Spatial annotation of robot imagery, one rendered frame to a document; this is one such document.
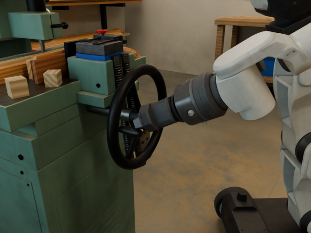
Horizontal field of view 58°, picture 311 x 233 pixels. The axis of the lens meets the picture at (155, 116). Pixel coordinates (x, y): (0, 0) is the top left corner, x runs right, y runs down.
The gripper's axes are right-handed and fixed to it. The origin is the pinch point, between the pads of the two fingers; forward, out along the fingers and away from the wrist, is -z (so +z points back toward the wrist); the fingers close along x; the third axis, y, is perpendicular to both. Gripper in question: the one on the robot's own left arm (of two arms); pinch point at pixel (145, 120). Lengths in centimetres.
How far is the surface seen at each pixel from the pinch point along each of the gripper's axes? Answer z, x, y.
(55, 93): -20.4, -4.8, 14.4
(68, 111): -23.5, -0.1, 9.8
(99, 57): -10.7, 4.4, 19.9
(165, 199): -68, 82, -45
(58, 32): -24.2, 6.2, 33.6
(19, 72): -32.4, -4.7, 24.9
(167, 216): -62, 71, -50
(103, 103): -14.1, 3.9, 8.2
